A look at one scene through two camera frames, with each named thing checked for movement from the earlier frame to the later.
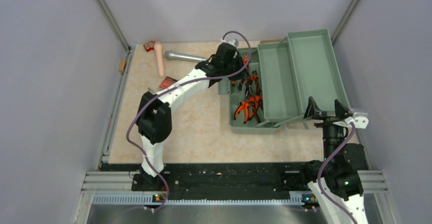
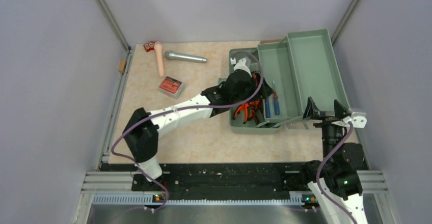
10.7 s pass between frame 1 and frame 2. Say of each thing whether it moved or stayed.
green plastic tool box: stayed
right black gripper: stayed
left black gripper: moved
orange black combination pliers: stayed
